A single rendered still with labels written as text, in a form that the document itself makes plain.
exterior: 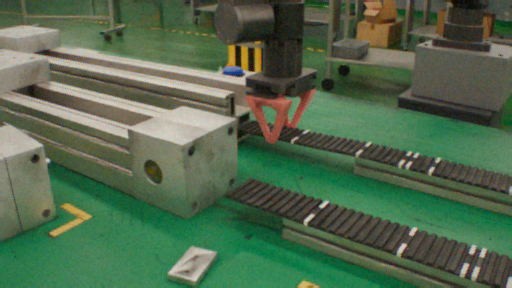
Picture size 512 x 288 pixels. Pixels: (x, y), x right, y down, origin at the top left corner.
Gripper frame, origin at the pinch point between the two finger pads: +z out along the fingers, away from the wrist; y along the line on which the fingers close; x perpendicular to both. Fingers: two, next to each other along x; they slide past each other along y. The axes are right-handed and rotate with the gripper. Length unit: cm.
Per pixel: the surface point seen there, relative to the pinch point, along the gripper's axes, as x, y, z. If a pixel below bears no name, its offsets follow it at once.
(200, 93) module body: -11.9, 4.4, -5.1
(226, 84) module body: -12.4, -2.9, -4.8
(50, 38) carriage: -64, -4, -8
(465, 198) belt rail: 28.3, 1.5, 2.0
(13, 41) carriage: -66, 5, -8
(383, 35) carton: -146, -471, 64
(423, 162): 21.8, -0.7, -0.5
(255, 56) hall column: -182, -264, 58
